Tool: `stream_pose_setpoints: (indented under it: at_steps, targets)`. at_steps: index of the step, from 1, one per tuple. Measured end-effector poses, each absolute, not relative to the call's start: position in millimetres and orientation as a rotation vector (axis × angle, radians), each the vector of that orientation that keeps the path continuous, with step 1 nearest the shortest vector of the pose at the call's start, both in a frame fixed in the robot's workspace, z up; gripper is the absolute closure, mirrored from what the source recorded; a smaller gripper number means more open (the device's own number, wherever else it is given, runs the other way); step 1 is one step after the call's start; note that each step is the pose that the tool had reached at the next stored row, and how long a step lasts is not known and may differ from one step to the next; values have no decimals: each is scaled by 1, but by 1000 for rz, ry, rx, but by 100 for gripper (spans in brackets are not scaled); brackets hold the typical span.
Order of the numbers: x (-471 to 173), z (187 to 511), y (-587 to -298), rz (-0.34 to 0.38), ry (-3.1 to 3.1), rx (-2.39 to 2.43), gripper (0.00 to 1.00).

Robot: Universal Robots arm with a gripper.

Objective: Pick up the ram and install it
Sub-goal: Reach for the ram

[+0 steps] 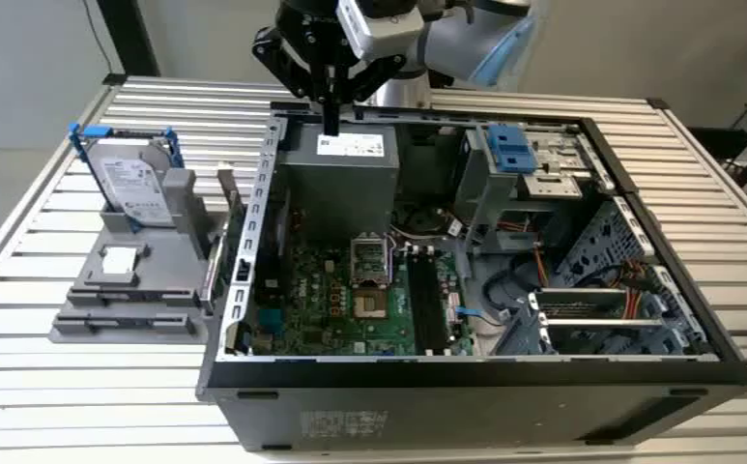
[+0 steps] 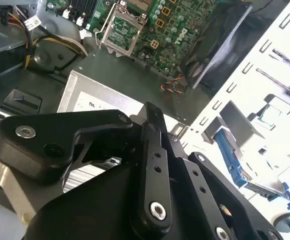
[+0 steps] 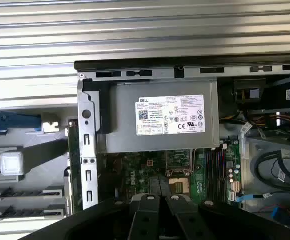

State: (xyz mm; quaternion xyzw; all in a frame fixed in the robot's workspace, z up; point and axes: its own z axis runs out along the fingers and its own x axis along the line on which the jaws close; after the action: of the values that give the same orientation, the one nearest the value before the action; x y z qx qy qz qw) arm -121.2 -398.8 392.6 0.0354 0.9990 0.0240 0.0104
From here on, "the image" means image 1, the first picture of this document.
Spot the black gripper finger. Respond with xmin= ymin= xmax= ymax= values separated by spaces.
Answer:
xmin=333 ymin=53 xmax=409 ymax=137
xmin=250 ymin=26 xmax=335 ymax=137

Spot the black RAM slot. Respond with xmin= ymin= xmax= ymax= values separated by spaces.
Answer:
xmin=431 ymin=246 xmax=453 ymax=357
xmin=409 ymin=246 xmax=429 ymax=357
xmin=415 ymin=246 xmax=437 ymax=357
xmin=423 ymin=246 xmax=445 ymax=357

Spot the grey power supply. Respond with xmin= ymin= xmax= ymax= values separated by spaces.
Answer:
xmin=275 ymin=123 xmax=402 ymax=243

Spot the blue plastic drive latch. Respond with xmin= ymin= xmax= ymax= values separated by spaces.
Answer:
xmin=486 ymin=124 xmax=539 ymax=173

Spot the round black speaker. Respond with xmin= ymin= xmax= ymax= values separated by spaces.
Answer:
xmin=405 ymin=205 xmax=453 ymax=233

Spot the green graphics card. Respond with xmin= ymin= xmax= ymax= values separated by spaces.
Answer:
xmin=199 ymin=161 xmax=251 ymax=316

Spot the hard disk in blue carrier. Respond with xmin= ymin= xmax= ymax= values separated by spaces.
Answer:
xmin=66 ymin=123 xmax=185 ymax=231

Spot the silver drive cage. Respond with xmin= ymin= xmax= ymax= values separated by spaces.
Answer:
xmin=455 ymin=120 xmax=613 ymax=255

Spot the thin locking lever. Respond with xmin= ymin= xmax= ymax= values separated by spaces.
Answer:
xmin=382 ymin=234 xmax=398 ymax=289

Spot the metal socket cover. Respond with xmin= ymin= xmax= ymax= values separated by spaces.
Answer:
xmin=349 ymin=234 xmax=393 ymax=287

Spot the grey parts rack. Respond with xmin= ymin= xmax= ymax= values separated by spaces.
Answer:
xmin=47 ymin=166 xmax=233 ymax=344

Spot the CPU socket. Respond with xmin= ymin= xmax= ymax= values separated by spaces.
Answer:
xmin=351 ymin=287 xmax=393 ymax=320

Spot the silver CPU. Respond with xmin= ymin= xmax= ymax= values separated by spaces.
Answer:
xmin=99 ymin=246 xmax=138 ymax=275

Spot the green motherboard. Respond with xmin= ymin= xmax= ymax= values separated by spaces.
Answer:
xmin=254 ymin=236 xmax=478 ymax=357

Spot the metal disk bay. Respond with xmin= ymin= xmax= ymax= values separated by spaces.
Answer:
xmin=494 ymin=284 xmax=714 ymax=359

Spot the black PC case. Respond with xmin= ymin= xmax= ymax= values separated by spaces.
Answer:
xmin=195 ymin=100 xmax=747 ymax=453

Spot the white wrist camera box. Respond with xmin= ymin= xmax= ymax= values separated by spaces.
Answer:
xmin=335 ymin=0 xmax=427 ymax=62

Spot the black post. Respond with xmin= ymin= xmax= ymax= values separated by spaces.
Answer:
xmin=99 ymin=0 xmax=162 ymax=86

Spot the power supply wire bundle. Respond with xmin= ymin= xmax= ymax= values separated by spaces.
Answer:
xmin=389 ymin=219 xmax=465 ymax=244

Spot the thin orange wire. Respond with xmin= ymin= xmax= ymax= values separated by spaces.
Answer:
xmin=531 ymin=241 xmax=550 ymax=290

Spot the black looped cable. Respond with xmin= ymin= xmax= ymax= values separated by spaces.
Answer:
xmin=481 ymin=253 xmax=542 ymax=316

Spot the blue plug with black cable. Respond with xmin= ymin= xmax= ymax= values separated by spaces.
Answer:
xmin=453 ymin=304 xmax=517 ymax=323

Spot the orange red yellow wire bundle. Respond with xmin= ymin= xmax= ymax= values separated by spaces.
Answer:
xmin=615 ymin=259 xmax=657 ymax=321

